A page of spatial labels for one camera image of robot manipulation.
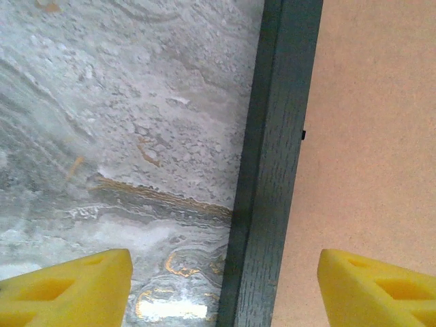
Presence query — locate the brown backing board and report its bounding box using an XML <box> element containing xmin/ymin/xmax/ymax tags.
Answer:
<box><xmin>270</xmin><ymin>0</ymin><xmax>436</xmax><ymax>327</ymax></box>

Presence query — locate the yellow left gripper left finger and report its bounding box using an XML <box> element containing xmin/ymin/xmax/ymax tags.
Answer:
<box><xmin>0</xmin><ymin>248</ymin><xmax>134</xmax><ymax>327</ymax></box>

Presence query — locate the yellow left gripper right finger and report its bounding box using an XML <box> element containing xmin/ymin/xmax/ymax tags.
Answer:
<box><xmin>317</xmin><ymin>248</ymin><xmax>436</xmax><ymax>327</ymax></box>

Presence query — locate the black picture frame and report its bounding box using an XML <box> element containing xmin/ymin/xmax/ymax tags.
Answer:
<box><xmin>216</xmin><ymin>0</ymin><xmax>324</xmax><ymax>327</ymax></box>

